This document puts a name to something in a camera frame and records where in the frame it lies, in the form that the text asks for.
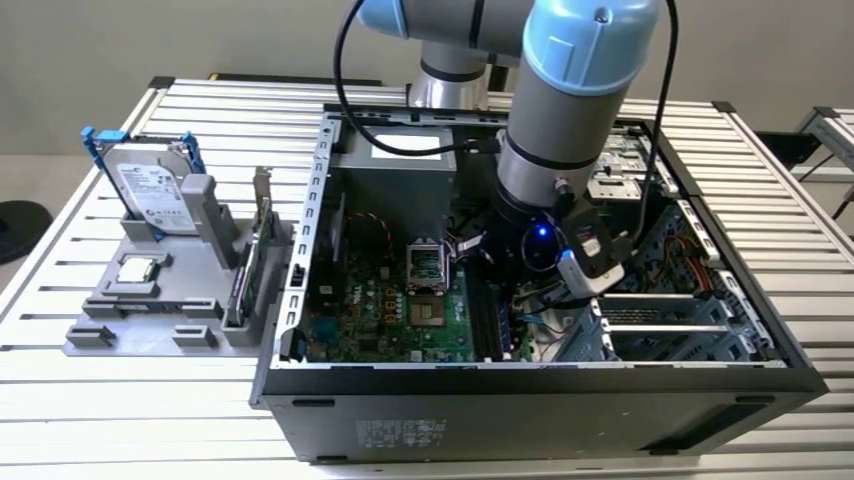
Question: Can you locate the black RAM slot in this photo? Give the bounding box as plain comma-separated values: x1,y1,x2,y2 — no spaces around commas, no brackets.
466,279,485,364
483,284,501,364
475,282,493,364

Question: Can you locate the CPU socket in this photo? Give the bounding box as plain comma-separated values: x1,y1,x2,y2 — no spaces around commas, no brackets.
410,297,450,330

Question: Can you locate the green motherboard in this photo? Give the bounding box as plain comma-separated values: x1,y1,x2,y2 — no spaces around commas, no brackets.
306,252,539,365

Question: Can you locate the silver drive cage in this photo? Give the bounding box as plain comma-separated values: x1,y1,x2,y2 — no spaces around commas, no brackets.
590,124,676,206

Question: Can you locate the grey power supply unit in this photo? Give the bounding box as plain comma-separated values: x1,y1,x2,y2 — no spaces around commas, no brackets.
331,125,461,244

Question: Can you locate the black case fan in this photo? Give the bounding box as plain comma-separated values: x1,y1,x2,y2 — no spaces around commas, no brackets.
317,193,353,304

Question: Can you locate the silver disk bay cage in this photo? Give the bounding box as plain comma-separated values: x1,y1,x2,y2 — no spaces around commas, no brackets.
557,293,773,365

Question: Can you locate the black open PC case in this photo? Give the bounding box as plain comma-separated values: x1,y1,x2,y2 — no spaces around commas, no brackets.
250,102,832,464

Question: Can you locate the green graphics card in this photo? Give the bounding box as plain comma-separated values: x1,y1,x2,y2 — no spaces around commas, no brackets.
225,166,295,329

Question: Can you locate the grey parts rack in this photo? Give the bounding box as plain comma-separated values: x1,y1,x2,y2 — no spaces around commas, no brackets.
62,173,297,357

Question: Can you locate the silver hard disk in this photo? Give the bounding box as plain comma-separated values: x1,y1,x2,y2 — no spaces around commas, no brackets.
99,141,203,236

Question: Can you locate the silver CPU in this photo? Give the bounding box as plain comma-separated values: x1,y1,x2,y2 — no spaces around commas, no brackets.
116,257,162,285

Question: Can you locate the blue disk carrier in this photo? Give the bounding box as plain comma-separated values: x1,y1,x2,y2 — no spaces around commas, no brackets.
79,126,206,241

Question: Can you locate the black round floor object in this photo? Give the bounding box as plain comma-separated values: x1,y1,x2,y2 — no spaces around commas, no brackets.
0,199,55,265

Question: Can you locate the black cable bundle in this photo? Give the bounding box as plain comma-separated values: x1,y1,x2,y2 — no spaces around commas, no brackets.
517,279,596,314

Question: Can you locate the metal socket cover frame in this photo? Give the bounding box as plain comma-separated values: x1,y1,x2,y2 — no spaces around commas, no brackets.
406,239,451,297

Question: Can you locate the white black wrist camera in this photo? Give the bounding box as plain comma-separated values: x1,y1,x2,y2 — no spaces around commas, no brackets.
553,199,628,295

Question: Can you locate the twisted multicolour fan wire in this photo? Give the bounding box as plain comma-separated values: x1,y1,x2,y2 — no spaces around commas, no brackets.
345,212,401,265

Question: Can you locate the orange red wire bundle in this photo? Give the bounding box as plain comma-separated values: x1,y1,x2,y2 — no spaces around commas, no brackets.
640,234,716,304

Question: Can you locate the aluminium table frame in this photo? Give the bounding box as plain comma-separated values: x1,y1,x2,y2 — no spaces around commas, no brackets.
793,105,854,184

